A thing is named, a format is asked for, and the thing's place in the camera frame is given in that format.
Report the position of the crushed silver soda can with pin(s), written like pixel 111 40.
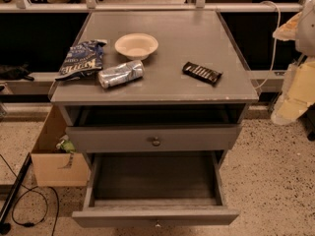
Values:
pixel 121 74

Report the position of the blue chip bag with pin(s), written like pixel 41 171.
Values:
pixel 82 60

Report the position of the grey wooden drawer cabinet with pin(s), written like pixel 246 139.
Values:
pixel 165 97

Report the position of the dark chocolate bar wrapper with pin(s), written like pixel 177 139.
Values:
pixel 201 73

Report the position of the cardboard box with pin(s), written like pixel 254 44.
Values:
pixel 52 166

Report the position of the green item in box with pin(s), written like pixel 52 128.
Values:
pixel 65 145

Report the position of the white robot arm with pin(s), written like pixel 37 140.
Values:
pixel 298 91

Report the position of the black floor bar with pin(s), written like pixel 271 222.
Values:
pixel 11 191

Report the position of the white paper bowl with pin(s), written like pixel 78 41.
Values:
pixel 136 46

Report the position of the black bag on ledge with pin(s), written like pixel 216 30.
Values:
pixel 15 72

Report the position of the grey top drawer with knob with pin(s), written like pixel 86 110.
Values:
pixel 137 139

